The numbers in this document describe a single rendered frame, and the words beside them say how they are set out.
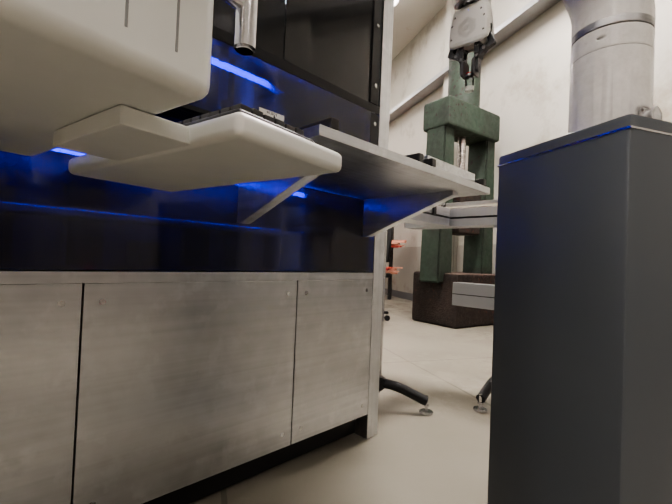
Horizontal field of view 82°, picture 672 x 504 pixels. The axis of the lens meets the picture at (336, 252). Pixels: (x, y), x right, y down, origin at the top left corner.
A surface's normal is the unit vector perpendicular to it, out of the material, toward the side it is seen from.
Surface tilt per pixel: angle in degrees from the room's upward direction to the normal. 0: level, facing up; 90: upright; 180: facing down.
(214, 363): 90
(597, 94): 90
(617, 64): 90
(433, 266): 89
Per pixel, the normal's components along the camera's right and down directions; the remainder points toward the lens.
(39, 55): -0.04, 1.00
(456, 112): 0.58, 0.01
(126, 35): 0.81, 0.03
